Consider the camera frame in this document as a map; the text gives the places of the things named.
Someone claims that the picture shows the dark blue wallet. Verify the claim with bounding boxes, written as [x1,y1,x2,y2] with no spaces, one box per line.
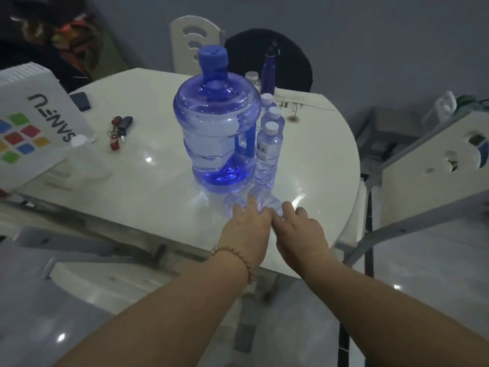
[69,91,92,112]

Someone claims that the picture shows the translucent pouch with white cap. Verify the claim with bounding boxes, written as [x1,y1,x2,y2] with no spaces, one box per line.
[45,134,114,188]

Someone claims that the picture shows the person's left hand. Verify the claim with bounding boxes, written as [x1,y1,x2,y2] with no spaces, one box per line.
[218,194,274,276]

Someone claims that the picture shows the person's right forearm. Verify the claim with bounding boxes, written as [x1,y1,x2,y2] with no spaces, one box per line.
[300,252,489,367]

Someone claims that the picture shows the green label water bottle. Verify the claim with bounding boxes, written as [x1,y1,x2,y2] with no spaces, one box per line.
[456,94,489,111]

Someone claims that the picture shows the beige beaded bracelet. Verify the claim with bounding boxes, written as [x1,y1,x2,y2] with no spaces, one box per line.
[210,245,256,285]

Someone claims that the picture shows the large blue water jug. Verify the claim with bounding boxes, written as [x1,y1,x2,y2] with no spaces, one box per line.
[173,44,262,195]

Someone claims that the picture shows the dark blue metal flask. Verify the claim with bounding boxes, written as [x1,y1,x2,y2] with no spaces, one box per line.
[260,41,282,96]

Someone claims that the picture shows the person's left forearm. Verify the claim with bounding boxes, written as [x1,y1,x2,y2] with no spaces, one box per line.
[53,248,255,367]

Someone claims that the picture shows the white paper bag coloured squares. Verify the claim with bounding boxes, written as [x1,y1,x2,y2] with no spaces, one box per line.
[0,62,96,194]

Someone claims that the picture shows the white table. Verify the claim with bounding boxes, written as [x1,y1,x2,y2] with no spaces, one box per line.
[0,67,362,281]

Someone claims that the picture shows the person's right hand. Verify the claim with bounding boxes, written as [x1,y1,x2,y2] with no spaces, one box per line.
[271,201,331,279]

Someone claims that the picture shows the white dining chair seat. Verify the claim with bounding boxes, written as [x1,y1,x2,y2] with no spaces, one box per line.
[0,225,199,316]

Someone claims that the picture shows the key bunch with red tags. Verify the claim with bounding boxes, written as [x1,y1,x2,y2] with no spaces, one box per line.
[108,115,134,151]

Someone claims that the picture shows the white chair with arc cutouts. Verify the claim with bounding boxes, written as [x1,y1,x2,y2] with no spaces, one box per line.
[343,107,489,268]
[170,15,226,76]

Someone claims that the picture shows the grey stool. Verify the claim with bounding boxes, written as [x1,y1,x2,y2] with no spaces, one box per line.
[355,107,425,165]

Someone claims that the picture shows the pile of colourful clothes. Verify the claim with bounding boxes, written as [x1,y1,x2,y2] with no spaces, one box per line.
[0,0,130,92]

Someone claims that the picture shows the white tiered storage cart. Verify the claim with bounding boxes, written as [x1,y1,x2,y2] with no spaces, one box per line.
[431,90,489,123]

